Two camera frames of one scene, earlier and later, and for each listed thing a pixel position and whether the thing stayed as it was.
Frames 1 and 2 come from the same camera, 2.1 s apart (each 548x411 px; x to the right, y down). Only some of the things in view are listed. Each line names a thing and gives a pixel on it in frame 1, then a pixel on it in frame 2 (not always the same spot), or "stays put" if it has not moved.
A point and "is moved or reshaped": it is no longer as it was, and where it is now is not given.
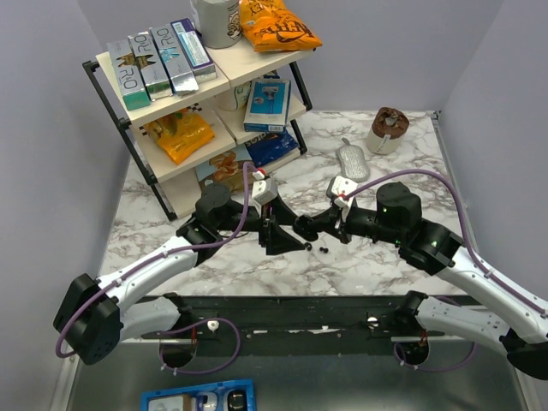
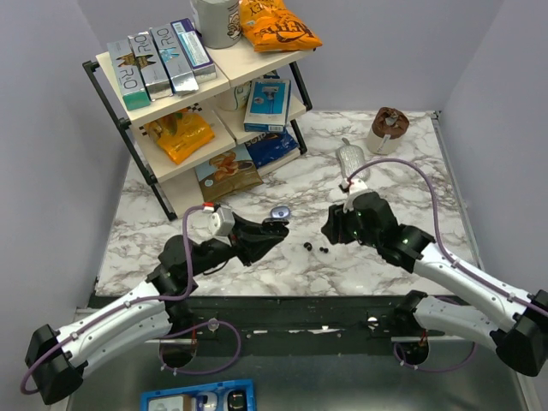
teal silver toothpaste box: (133, 88) stays put
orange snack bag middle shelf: (177, 133) stays put
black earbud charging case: (302, 227) is moved or reshaped
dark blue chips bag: (270, 146) stays put
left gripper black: (271, 235) to (248, 241)
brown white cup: (384, 134) stays put
